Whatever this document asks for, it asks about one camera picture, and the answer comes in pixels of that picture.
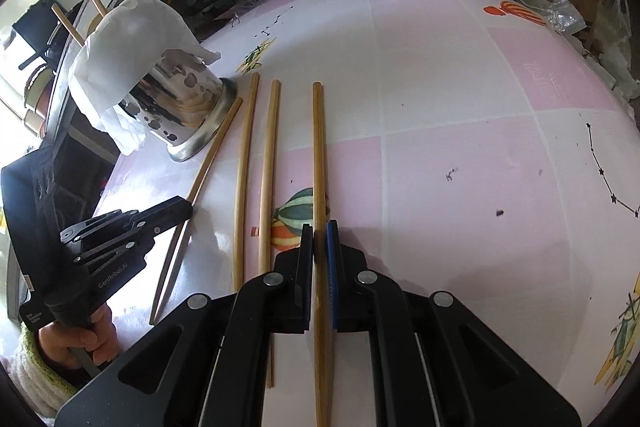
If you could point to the black box appliance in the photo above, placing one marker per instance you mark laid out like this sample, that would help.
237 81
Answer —
45 32

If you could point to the steel holder with white bag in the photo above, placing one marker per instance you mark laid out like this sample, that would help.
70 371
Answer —
130 37

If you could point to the person's left hand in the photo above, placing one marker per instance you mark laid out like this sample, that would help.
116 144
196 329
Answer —
105 337

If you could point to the steel utensil holder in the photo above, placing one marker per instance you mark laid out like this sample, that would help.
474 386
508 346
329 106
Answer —
190 107

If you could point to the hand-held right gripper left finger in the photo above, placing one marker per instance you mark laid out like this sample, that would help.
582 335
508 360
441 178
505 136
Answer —
295 277

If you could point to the crumpled clear plastic bag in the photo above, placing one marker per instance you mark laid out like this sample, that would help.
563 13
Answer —
567 17

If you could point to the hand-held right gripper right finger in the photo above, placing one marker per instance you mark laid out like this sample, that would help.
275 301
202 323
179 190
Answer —
333 277

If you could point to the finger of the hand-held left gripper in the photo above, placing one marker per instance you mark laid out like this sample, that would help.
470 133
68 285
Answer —
165 209
120 249

